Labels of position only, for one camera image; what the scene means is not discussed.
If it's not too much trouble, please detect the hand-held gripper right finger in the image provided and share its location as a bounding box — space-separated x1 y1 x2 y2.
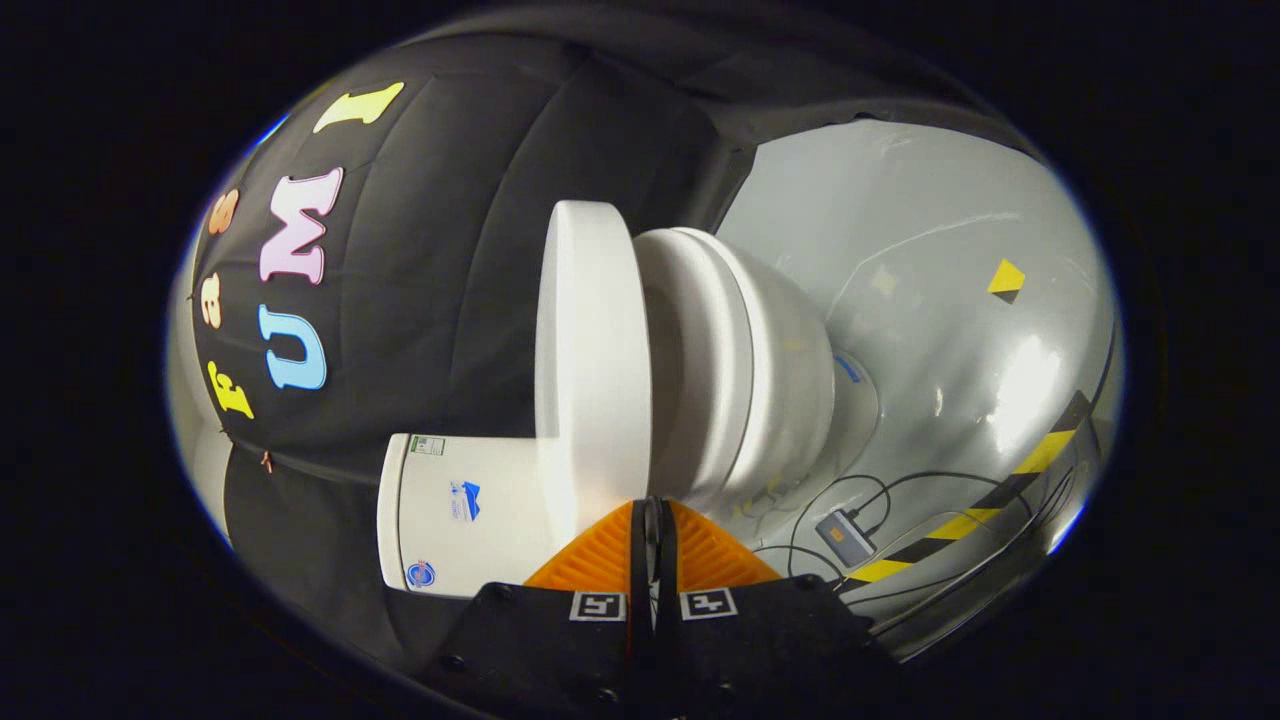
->
645 497 898 720

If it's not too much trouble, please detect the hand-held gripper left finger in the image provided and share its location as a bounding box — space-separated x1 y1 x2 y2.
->
418 497 654 720

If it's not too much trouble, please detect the white toilet tank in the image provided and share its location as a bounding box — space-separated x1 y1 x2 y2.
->
377 432 561 599

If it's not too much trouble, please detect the white toilet bowl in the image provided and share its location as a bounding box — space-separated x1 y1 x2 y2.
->
700 235 881 521

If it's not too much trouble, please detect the white toilet seat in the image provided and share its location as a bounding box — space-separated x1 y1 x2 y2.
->
635 228 756 501

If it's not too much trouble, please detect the small grey adapter box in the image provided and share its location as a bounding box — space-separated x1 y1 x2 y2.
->
815 510 879 568

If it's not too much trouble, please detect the yellow black hazard tape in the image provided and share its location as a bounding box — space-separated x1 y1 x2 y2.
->
850 390 1096 586

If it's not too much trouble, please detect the black backdrop cloth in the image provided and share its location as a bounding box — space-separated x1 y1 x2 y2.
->
190 10 1041 681

